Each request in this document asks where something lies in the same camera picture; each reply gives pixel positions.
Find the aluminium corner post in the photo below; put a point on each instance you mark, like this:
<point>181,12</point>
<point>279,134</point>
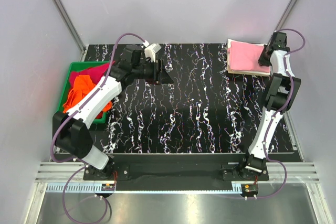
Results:
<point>287,9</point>
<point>69,24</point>

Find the right aluminium corner post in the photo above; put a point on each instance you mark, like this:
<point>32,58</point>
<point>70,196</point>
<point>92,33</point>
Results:
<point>287,9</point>

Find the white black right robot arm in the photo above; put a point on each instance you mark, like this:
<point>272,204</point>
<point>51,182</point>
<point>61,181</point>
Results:
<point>277,99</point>

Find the green plastic bin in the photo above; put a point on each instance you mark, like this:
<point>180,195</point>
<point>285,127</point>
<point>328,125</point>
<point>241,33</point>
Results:
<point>96,101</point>

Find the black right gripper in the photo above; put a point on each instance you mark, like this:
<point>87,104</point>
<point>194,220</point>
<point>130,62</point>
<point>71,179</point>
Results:
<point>261,61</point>

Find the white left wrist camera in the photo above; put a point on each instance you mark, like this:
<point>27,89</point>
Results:
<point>150,50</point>

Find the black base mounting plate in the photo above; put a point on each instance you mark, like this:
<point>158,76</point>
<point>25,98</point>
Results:
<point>172,172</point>

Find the wooden board under cloth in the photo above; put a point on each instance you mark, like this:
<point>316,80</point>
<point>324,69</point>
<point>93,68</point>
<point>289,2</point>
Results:
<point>259,74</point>

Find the left aluminium corner post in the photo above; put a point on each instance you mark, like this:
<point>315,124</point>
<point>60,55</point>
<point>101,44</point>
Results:
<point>69,24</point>

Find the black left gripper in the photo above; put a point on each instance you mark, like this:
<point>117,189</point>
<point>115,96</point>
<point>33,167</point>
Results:
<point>158,77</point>

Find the magenta t shirt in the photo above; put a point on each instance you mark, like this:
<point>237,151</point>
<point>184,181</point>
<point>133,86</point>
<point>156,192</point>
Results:
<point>94,69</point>

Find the aluminium front frame rail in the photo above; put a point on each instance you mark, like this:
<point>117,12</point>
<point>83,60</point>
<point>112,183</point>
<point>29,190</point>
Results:
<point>56,175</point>

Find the white folded cloth stack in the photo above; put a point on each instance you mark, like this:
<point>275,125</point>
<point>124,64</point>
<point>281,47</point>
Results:
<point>231,58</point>

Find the pink t shirt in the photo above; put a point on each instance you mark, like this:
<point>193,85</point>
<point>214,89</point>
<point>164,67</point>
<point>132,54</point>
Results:
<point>246,56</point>

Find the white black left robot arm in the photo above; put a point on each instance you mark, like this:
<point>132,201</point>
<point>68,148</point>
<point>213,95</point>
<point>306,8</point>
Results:
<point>71,129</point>

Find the orange t shirt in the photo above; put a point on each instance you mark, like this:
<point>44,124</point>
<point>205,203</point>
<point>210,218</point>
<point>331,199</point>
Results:
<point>72,95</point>

